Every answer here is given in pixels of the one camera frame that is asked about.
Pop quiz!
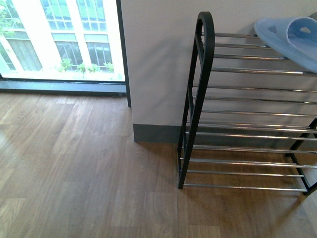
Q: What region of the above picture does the grey knit sneaker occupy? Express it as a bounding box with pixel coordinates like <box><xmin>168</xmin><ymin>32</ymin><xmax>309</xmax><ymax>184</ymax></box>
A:
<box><xmin>310</xmin><ymin>12</ymin><xmax>317</xmax><ymax>19</ymax></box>

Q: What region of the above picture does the black metal shoe rack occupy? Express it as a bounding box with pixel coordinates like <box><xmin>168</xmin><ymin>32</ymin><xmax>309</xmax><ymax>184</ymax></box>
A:
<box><xmin>177</xmin><ymin>12</ymin><xmax>317</xmax><ymax>195</ymax></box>

